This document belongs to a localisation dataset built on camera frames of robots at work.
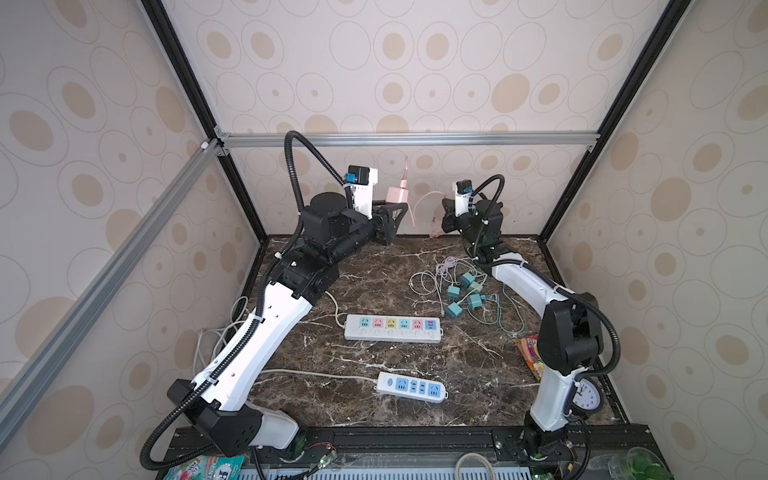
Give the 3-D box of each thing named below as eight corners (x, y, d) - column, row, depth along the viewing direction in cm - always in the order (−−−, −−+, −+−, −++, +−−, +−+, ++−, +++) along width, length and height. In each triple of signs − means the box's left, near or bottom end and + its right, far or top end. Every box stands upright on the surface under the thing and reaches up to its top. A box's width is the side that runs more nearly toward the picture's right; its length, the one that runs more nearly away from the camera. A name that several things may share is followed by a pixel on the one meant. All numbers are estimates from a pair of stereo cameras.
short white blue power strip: (374, 393, 84) (373, 389, 81) (377, 374, 87) (377, 370, 85) (445, 405, 82) (447, 402, 79) (446, 385, 85) (448, 381, 83)
